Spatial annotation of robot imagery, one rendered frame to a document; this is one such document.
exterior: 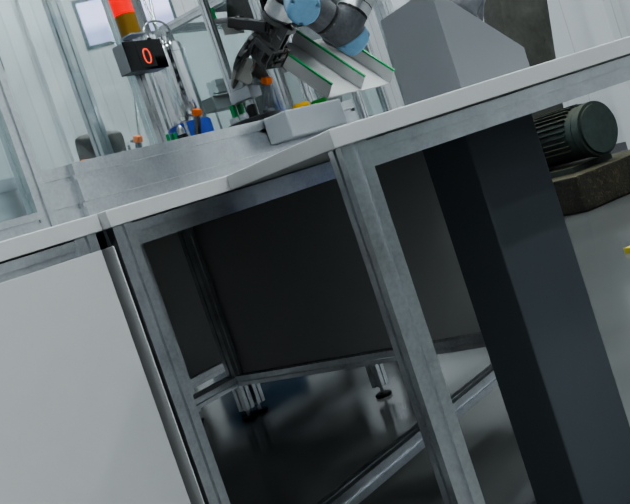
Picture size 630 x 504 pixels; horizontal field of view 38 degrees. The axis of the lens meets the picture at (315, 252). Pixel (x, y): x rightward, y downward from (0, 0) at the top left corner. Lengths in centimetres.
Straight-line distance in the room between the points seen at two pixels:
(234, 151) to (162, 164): 21
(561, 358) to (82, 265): 90
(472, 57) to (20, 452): 102
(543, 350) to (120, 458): 79
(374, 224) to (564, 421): 64
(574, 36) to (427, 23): 1022
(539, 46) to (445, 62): 599
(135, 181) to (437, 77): 60
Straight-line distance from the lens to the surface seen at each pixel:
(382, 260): 138
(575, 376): 183
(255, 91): 228
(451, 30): 173
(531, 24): 772
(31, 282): 149
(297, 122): 201
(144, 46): 226
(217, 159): 190
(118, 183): 171
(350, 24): 211
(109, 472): 154
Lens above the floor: 79
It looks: 4 degrees down
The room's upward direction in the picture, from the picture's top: 19 degrees counter-clockwise
